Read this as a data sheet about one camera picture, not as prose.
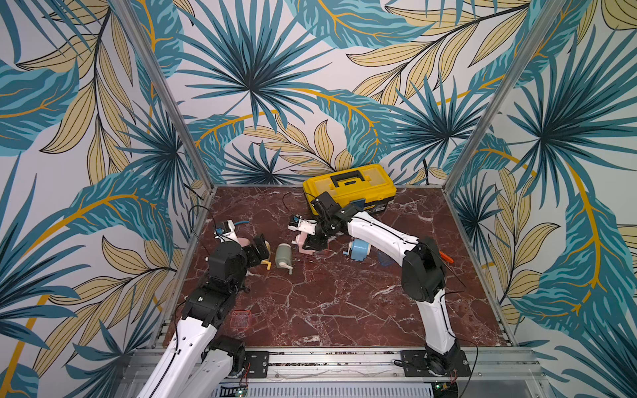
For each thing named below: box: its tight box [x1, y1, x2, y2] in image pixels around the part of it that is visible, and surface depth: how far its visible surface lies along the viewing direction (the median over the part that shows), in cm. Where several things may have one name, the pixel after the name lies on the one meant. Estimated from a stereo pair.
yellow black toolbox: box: [301, 163, 398, 216], surface depth 100 cm
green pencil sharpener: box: [275, 242, 293, 275], surface depth 92 cm
